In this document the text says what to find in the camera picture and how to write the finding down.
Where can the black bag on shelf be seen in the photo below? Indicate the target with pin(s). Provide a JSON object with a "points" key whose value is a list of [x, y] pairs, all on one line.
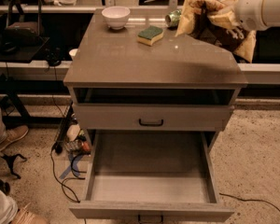
{"points": [[22, 32]]}

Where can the tan shoe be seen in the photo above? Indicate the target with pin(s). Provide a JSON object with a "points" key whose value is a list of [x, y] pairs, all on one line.
{"points": [[13, 135]]}

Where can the open grey middle drawer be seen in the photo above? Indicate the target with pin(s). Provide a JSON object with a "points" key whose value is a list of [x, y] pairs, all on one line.
{"points": [[150, 176]]}

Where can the person knee white trousers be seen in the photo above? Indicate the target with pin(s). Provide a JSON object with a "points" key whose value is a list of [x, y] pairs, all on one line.
{"points": [[8, 208]]}

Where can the brown chip bag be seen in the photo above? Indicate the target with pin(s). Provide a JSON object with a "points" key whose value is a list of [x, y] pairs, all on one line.
{"points": [[194, 22]]}

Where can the grey drawer cabinet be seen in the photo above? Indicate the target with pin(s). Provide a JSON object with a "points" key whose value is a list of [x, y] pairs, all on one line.
{"points": [[112, 68]]}

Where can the white paper cup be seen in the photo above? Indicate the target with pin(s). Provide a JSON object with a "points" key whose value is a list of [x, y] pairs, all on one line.
{"points": [[73, 53]]}

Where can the crushed green soda can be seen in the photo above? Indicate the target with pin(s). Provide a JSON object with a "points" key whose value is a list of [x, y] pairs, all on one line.
{"points": [[172, 18]]}

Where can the black side table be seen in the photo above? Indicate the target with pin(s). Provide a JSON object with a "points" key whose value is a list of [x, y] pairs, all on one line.
{"points": [[10, 86]]}

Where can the green yellow sponge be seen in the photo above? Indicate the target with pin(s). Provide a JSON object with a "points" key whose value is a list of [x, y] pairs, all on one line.
{"points": [[150, 35]]}

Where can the closed grey top drawer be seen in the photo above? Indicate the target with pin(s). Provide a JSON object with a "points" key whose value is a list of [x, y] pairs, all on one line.
{"points": [[209, 118]]}

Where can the white ceramic bowl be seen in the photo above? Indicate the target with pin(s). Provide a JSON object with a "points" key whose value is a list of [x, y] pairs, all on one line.
{"points": [[116, 17]]}

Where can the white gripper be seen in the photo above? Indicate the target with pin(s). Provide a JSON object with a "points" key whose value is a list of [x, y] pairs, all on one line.
{"points": [[249, 10]]}

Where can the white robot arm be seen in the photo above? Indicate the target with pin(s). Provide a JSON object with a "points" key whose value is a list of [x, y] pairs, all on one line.
{"points": [[270, 13]]}

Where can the clutter basket beside cabinet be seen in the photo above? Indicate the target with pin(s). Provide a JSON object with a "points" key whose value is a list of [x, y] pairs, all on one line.
{"points": [[70, 136]]}

